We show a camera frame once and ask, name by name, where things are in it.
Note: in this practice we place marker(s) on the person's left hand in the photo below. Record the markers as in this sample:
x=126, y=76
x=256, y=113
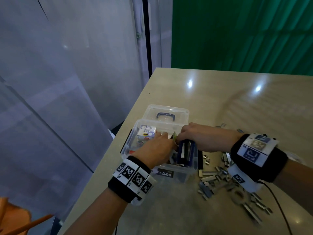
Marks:
x=156, y=150

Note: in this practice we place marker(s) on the person's right hand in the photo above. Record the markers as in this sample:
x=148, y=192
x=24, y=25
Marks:
x=210, y=137

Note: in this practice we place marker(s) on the small white staple box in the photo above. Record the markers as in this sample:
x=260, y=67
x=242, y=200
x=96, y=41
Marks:
x=145, y=130

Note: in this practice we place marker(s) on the transparent storage box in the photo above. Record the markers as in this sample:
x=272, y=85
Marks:
x=171, y=172

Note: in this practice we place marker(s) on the pile of metal staple strips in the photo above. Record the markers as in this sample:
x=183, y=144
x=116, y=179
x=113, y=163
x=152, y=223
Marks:
x=215, y=181

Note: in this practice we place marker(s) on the small clear tape roll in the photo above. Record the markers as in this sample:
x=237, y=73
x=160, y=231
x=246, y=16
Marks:
x=238, y=194

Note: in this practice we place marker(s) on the person's right forearm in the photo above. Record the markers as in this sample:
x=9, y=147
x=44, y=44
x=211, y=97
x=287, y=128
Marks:
x=298, y=183

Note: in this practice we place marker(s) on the person's left forearm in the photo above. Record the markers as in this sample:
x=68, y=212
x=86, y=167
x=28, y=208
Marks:
x=95, y=215

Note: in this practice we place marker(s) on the black marker wristband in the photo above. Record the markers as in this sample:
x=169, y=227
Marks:
x=259, y=156
x=129, y=178

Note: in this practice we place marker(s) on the transparent box lid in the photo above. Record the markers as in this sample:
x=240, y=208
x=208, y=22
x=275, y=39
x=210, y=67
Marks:
x=151, y=111

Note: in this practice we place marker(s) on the green curtain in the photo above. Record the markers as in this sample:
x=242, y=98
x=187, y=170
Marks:
x=244, y=31

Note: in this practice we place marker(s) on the orange chair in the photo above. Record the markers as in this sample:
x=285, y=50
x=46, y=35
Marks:
x=17, y=220

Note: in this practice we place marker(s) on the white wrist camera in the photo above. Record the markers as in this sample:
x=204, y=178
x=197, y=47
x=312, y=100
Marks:
x=242, y=178
x=146, y=191

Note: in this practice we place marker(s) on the black window post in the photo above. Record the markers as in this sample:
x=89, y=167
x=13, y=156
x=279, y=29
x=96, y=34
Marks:
x=145, y=36

